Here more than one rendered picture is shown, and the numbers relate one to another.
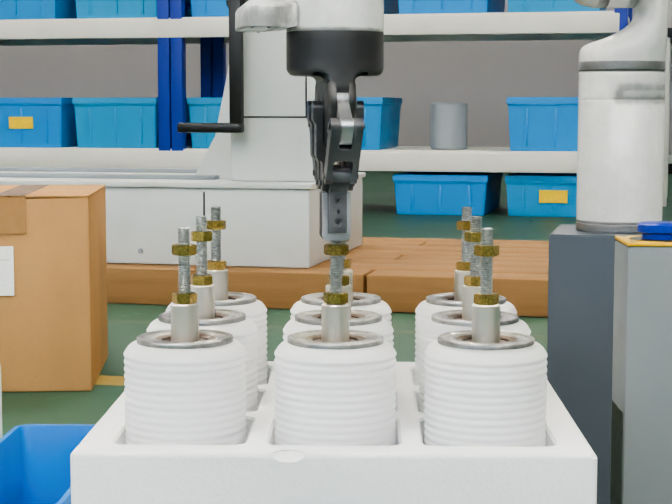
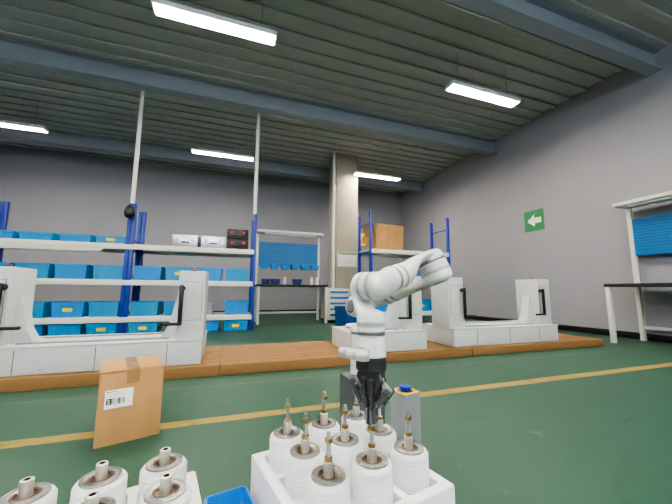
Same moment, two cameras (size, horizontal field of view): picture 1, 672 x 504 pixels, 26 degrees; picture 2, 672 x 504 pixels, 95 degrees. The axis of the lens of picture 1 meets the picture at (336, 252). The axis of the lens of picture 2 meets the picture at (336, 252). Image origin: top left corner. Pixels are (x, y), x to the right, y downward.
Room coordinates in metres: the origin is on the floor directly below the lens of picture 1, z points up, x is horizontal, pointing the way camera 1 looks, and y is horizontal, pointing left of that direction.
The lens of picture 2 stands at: (0.51, 0.49, 0.65)
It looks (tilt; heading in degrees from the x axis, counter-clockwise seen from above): 7 degrees up; 328
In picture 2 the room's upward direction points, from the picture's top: straight up
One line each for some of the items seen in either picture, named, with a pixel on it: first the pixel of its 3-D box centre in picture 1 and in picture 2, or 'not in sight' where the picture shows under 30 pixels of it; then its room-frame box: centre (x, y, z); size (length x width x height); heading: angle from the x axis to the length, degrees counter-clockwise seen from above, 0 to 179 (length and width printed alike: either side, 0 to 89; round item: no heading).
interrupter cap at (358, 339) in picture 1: (335, 340); (371, 460); (1.13, 0.00, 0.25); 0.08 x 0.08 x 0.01
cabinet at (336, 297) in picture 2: not in sight; (335, 304); (6.14, -3.03, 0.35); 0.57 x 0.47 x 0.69; 167
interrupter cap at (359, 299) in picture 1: (341, 300); (323, 423); (1.36, 0.00, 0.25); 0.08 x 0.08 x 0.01
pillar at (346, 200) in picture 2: not in sight; (343, 235); (6.80, -3.67, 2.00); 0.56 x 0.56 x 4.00; 77
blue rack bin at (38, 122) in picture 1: (44, 122); (75, 308); (6.42, 1.28, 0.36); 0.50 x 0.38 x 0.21; 168
